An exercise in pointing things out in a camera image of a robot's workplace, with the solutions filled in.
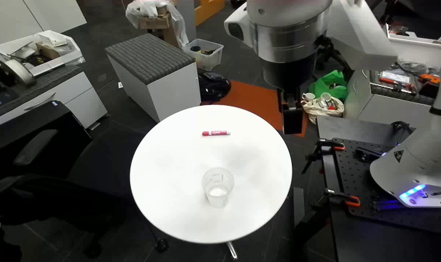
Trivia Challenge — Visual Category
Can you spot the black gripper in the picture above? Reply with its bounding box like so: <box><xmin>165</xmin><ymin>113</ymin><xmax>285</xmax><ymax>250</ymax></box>
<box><xmin>276</xmin><ymin>87</ymin><xmax>307</xmax><ymax>137</ymax></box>

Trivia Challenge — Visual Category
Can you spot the red marker with white cap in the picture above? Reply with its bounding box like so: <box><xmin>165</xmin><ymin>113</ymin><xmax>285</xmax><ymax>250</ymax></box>
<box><xmin>200</xmin><ymin>129</ymin><xmax>231</xmax><ymax>138</ymax></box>

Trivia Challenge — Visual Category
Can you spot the clear plastic measuring cup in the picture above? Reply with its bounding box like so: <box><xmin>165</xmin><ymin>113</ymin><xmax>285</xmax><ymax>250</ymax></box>
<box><xmin>200</xmin><ymin>166</ymin><xmax>235</xmax><ymax>209</ymax></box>

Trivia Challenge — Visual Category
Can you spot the beige cloth bag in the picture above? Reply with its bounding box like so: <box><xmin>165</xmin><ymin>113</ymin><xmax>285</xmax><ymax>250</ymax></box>
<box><xmin>299</xmin><ymin>91</ymin><xmax>347</xmax><ymax>119</ymax></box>

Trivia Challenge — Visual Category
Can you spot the orange floor mat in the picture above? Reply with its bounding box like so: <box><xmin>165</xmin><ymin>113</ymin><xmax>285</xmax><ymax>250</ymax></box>
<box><xmin>213</xmin><ymin>78</ymin><xmax>309</xmax><ymax>138</ymax></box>

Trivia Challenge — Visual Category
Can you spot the green plastic bag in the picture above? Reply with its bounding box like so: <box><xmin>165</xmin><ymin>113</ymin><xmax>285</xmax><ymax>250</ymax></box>
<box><xmin>308</xmin><ymin>68</ymin><xmax>350</xmax><ymax>102</ymax></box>

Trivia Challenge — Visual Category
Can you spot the black perforated breadboard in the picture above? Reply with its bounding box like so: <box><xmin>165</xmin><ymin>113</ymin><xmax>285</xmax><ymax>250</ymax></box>
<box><xmin>320</xmin><ymin>140</ymin><xmax>441</xmax><ymax>230</ymax></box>

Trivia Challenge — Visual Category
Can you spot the clear plastic storage bin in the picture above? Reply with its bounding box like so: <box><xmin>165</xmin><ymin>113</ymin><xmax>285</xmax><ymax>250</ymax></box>
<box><xmin>181</xmin><ymin>36</ymin><xmax>225</xmax><ymax>71</ymax></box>

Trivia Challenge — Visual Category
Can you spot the yellow box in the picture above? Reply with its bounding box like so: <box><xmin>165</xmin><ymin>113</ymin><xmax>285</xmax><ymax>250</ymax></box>
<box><xmin>193</xmin><ymin>0</ymin><xmax>227</xmax><ymax>27</ymax></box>

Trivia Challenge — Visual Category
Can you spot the metal table leg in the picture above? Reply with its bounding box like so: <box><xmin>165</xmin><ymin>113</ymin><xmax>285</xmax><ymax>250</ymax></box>
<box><xmin>224</xmin><ymin>240</ymin><xmax>240</xmax><ymax>260</ymax></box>

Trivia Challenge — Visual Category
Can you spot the grey ribbed box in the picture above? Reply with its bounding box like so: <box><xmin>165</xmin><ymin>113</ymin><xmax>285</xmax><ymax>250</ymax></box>
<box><xmin>103</xmin><ymin>32</ymin><xmax>202</xmax><ymax>122</ymax></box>

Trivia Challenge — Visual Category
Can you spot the brown cardboard box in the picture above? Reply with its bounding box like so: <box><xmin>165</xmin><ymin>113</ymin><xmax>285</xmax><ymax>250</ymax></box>
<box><xmin>136</xmin><ymin>11</ymin><xmax>180</xmax><ymax>48</ymax></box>

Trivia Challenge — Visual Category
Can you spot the white plastic bag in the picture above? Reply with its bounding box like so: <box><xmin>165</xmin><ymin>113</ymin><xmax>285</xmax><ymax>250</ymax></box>
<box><xmin>123</xmin><ymin>0</ymin><xmax>189</xmax><ymax>48</ymax></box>

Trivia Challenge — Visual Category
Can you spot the white desk cabinet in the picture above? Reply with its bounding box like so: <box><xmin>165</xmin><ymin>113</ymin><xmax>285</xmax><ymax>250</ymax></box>
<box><xmin>0</xmin><ymin>62</ymin><xmax>109</xmax><ymax>134</ymax></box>

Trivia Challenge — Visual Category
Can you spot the white open tray box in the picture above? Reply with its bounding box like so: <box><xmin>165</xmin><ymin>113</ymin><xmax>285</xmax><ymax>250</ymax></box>
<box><xmin>0</xmin><ymin>29</ymin><xmax>85</xmax><ymax>78</ymax></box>

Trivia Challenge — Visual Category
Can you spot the black office chair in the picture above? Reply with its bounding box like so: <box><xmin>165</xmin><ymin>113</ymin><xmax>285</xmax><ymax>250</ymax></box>
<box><xmin>0</xmin><ymin>128</ymin><xmax>148</xmax><ymax>259</ymax></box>

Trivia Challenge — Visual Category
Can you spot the white tape roll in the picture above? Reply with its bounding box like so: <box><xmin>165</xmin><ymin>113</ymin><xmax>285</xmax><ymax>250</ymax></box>
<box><xmin>0</xmin><ymin>57</ymin><xmax>36</xmax><ymax>87</ymax></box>

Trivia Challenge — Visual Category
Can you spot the black clamp with orange handle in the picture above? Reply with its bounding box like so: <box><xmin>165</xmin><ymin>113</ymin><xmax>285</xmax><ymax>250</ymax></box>
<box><xmin>299</xmin><ymin>137</ymin><xmax>347</xmax><ymax>174</ymax></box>
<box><xmin>323</xmin><ymin>188</ymin><xmax>362</xmax><ymax>209</ymax></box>

